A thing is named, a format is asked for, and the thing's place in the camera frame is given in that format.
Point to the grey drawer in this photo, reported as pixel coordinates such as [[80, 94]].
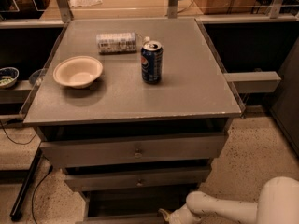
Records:
[[133, 206], [83, 153], [138, 179]]

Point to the grey drawer cabinet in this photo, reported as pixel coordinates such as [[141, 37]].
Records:
[[193, 97]]

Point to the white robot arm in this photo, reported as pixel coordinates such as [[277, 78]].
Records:
[[278, 203]]

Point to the small blue patterned bowl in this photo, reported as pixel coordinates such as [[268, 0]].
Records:
[[8, 77]]

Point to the blue pepsi can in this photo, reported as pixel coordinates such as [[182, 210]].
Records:
[[151, 61]]

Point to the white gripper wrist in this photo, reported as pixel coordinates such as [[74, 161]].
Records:
[[177, 217]]

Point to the white paper bowl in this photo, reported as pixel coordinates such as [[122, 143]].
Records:
[[78, 72]]

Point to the black metal floor bar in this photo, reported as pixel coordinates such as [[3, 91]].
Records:
[[15, 213]]

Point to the grey middle drawer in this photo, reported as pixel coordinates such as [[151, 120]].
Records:
[[138, 179]]

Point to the clear plastic water bottle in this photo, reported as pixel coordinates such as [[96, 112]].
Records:
[[113, 43]]

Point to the grey side shelf beam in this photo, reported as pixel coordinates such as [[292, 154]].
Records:
[[254, 82]]

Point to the dark round dish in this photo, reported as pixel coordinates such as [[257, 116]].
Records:
[[37, 77]]

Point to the grey top drawer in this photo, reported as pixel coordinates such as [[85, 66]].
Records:
[[83, 153]]

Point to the grey bottom drawer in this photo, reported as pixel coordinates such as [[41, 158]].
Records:
[[133, 206]]

